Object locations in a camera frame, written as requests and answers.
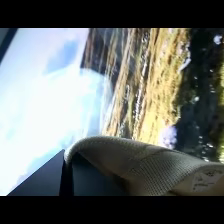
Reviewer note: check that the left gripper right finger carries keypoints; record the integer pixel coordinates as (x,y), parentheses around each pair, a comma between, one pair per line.
(93,181)

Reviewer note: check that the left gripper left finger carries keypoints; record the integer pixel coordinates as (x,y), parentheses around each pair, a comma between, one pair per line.
(46,180)

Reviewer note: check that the beige knitted garment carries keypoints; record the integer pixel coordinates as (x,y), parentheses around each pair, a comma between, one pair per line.
(150,166)

